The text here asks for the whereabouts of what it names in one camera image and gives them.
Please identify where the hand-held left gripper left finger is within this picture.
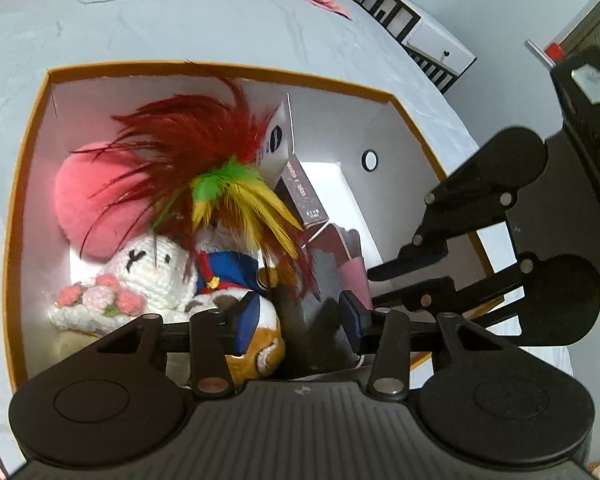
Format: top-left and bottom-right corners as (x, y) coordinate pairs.
(95, 293), (262, 401)

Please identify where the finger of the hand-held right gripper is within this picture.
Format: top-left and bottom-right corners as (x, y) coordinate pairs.
(367, 159), (512, 283)
(371, 259), (537, 332)

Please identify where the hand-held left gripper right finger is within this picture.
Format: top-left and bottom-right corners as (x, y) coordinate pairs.
(339, 290), (505, 403)

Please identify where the red feather toy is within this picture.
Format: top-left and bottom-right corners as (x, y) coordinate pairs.
(79, 77), (322, 307)

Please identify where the pink plush toy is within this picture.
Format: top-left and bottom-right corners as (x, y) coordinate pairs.
(53, 141), (193, 262)

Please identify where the orange storage box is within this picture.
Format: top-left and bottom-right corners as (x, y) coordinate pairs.
(2, 60), (506, 397)

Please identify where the brown bear plush blue outfit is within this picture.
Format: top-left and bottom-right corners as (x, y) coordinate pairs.
(186, 224), (287, 394)

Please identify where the maroon and pink box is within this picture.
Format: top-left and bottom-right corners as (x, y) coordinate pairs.
(307, 221), (377, 312)

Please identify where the white crochet bunny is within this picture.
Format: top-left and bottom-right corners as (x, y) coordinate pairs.
(47, 233), (204, 334)

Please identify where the dark maroon small box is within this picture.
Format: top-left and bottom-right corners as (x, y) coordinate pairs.
(279, 156), (329, 229)

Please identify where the glass cabinet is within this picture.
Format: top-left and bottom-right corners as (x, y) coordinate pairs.
(550, 0), (600, 62)

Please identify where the white box with black logo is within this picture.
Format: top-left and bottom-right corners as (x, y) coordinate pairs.
(256, 92), (294, 182)

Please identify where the white bedside cabinet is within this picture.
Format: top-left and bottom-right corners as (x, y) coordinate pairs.
(404, 12), (479, 79)
(360, 0), (460, 96)

